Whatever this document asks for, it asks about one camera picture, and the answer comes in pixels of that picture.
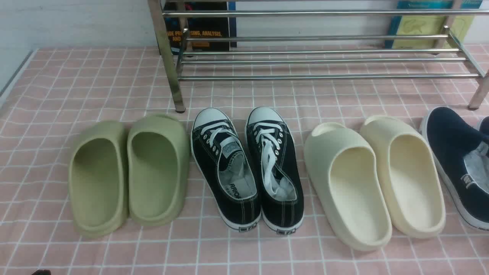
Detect black image processing book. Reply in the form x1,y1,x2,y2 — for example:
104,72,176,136
161,2,237,55

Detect green foam slipper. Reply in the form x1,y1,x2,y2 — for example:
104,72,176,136
68,121,129,238
127,113,190,226

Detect right green foam slipper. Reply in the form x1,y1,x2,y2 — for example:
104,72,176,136
127,113,190,226

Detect navy slip-on shoe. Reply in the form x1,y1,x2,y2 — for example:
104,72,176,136
420,107,489,230
476,116,489,136

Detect right black canvas sneaker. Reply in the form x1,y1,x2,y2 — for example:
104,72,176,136
245,107,304,235

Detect left cream foam slipper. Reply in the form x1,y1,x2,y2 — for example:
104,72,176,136
304,122,392,252

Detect cream foam slipper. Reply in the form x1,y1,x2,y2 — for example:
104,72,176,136
304,122,392,252
360,116,446,238

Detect black canvas sneaker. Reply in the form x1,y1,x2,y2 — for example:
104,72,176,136
245,107,304,235
191,108,262,233

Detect left green foam slipper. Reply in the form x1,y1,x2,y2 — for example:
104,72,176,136
68,121,129,238

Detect teal and yellow book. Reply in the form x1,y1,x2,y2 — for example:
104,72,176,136
384,0,474,49

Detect silver metal shoe rack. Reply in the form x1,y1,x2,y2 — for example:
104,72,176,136
148,0,488,113

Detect left black canvas sneaker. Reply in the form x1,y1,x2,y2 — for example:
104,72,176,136
191,108,262,233

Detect right cream foam slipper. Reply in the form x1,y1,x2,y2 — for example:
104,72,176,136
360,116,446,238

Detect pink checkered tablecloth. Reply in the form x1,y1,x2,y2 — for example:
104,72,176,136
0,47,488,275

